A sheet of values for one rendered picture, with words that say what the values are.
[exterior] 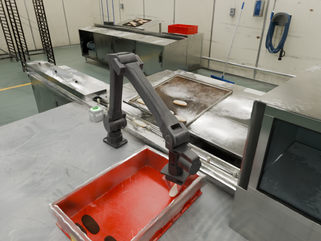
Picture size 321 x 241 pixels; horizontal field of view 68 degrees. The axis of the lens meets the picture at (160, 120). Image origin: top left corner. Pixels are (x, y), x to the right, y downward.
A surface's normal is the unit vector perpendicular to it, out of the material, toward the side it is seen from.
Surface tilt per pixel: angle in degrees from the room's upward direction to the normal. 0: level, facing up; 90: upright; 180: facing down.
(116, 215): 0
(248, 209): 90
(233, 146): 10
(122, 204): 0
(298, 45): 90
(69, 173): 0
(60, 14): 90
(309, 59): 90
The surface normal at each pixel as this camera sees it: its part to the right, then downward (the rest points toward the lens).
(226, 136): -0.12, -0.81
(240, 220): -0.72, 0.33
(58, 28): 0.69, 0.33
